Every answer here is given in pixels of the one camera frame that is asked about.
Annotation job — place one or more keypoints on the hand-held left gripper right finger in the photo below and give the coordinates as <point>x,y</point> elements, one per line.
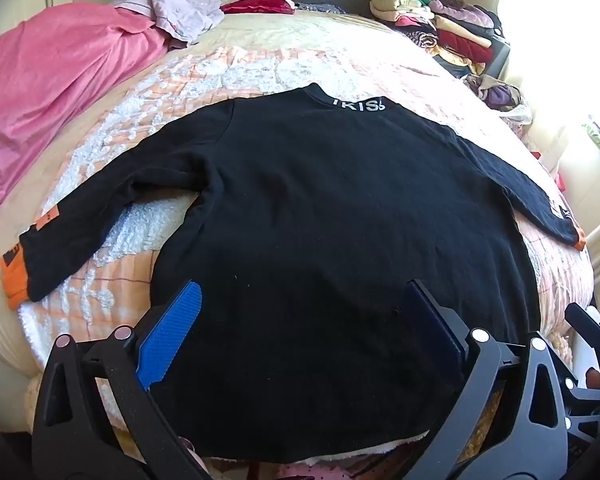
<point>432,332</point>

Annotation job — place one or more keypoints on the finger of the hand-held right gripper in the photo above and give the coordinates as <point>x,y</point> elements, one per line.
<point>587,324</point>
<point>587,410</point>

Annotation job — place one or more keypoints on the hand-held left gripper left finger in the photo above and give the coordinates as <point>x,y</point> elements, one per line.
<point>170,330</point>

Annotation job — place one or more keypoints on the black long-sleeved sweater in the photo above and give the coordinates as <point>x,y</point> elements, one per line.
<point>305,235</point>

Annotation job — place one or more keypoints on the basket of loose clothes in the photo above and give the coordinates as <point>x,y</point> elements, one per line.
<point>497,95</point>

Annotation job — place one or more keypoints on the stack of folded clothes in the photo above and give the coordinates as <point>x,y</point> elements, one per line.
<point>445,25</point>

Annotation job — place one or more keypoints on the lavender crumpled clothes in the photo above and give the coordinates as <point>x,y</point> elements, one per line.
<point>172,10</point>

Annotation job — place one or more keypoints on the pink dotted garment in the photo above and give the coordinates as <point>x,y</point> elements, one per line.
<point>340,471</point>

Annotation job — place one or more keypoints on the orange and white patterned blanket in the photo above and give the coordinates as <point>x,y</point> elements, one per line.
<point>130,125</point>

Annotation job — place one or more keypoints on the pink bed sheet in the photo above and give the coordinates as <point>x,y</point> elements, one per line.
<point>55,75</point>

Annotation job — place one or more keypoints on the black shelf stand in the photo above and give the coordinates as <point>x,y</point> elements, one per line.
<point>500,57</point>

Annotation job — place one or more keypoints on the red cloth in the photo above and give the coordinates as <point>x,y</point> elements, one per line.
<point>257,6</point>

